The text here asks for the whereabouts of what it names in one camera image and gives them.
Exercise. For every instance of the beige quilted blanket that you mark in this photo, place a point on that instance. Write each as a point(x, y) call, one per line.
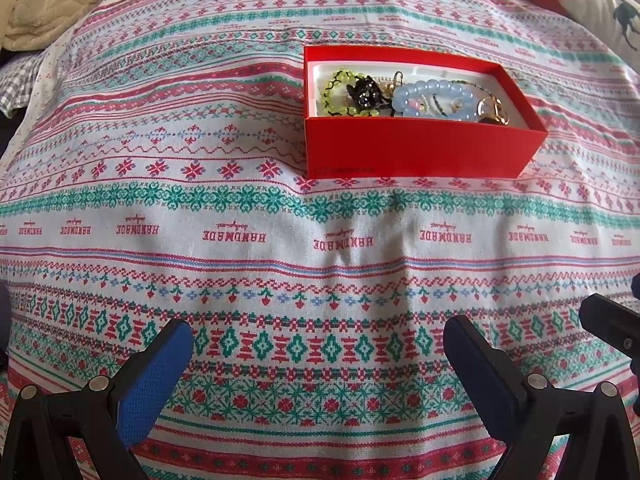
point(75, 0)

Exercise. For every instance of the grey checked bed sheet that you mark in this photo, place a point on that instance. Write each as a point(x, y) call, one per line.
point(20, 85)

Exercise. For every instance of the printed patterned blanket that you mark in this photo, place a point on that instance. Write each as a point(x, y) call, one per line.
point(250, 210)

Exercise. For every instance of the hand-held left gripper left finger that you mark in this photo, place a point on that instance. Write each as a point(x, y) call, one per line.
point(155, 385)

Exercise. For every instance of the red jewelry box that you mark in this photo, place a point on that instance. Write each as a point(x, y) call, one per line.
point(400, 145)

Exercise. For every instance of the white printed pillow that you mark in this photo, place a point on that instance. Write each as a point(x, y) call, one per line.
point(610, 15)

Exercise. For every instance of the black hair clip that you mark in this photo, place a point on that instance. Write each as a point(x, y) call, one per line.
point(365, 92)

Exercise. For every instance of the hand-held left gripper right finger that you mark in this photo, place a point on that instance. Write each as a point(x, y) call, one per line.
point(480, 375)

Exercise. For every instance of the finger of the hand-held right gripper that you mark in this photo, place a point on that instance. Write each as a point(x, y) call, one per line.
point(612, 327)

